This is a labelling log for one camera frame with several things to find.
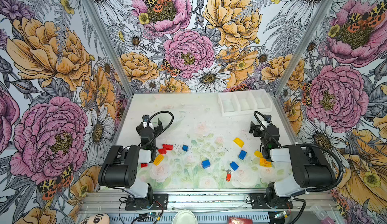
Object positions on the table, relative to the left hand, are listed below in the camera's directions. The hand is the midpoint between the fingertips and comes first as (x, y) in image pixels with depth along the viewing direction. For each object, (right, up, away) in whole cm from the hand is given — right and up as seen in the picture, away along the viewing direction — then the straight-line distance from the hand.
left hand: (151, 124), depth 93 cm
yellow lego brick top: (+53, -11, +1) cm, 55 cm away
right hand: (+65, 0, +1) cm, 65 cm away
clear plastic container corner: (+85, -38, -24) cm, 96 cm away
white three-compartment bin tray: (+54, +13, +16) cm, 58 cm away
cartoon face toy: (-13, -36, -29) cm, 48 cm away
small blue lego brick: (+21, -14, -3) cm, 25 cm away
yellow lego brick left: (+6, -19, -6) cm, 21 cm away
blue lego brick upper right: (+54, -17, -4) cm, 57 cm away
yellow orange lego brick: (+64, -20, -10) cm, 68 cm away
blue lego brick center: (+33, -21, -7) cm, 40 cm away
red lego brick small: (+8, -15, -3) cm, 17 cm away
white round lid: (+22, -42, -20) cm, 51 cm away
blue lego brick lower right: (+48, -22, -8) cm, 54 cm away
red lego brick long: (+10, -14, -1) cm, 17 cm away
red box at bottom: (+45, -39, -27) cm, 65 cm away
